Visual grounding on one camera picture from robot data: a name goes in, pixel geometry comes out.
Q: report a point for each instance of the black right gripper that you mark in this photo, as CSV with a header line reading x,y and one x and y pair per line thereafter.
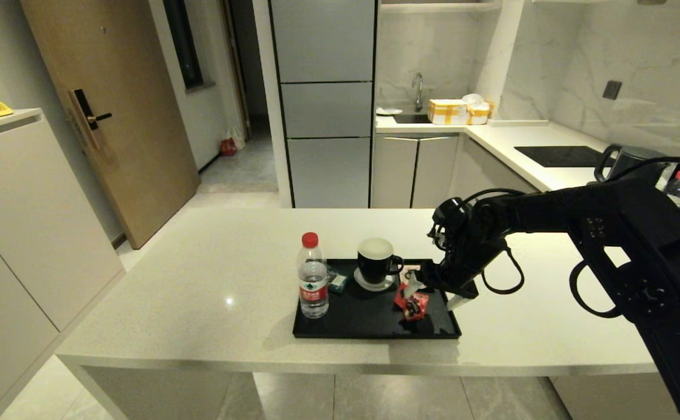
x,y
462,268

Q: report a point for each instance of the red coffee sachet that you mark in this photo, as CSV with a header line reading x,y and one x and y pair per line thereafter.
x,y
399,298
417,308

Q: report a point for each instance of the clear water bottle red cap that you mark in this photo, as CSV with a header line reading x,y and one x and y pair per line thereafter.
x,y
679,189
313,279

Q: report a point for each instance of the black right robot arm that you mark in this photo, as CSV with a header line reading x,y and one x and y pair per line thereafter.
x,y
637,221

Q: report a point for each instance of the teal tea bag packet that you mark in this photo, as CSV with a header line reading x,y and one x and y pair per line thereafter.
x,y
338,282

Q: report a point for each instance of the black electric kettle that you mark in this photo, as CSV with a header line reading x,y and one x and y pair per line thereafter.
x,y
628,156

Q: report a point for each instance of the white round saucer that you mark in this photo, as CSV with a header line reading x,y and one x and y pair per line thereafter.
x,y
375,286

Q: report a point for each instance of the black mug white inside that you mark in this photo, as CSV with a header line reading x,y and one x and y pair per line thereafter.
x,y
375,263

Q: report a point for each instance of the black rectangular serving tray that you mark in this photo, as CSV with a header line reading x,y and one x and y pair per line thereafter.
x,y
363,321

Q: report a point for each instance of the grey cabinet door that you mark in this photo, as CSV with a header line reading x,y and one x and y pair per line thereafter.
x,y
435,173
393,173

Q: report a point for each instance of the grey drawer cabinet front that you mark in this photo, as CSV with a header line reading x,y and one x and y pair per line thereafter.
x,y
488,170

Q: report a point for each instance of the steel kitchen sink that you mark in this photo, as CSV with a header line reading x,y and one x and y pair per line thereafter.
x,y
411,119

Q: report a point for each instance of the large yellow taped box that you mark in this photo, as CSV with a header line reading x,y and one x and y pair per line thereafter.
x,y
448,112

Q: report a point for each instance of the black induction cooktop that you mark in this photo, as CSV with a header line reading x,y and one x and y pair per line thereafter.
x,y
558,156

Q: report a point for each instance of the small yellow taped box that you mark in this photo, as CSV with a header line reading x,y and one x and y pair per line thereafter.
x,y
478,114

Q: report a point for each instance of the white crumpled bag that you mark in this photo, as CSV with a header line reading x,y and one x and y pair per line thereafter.
x,y
473,99

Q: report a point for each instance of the chrome sink faucet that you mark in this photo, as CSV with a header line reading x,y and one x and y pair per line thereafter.
x,y
418,90

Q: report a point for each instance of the grey tall refrigerator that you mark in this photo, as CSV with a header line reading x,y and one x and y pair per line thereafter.
x,y
325,105

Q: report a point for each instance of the red plastic bag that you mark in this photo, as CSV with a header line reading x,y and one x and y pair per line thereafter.
x,y
229,148

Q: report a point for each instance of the brown wooden door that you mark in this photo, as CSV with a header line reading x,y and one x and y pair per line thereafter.
x,y
135,105

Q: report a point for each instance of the white shoe cabinet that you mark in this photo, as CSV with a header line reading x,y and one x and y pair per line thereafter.
x,y
18,233

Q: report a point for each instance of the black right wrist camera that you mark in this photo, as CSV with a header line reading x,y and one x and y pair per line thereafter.
x,y
452,220

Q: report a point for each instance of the dark wall socket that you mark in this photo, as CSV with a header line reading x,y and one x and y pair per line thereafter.
x,y
612,90

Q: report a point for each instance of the dark narrow wall panel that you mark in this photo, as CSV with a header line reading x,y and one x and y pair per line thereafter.
x,y
183,45

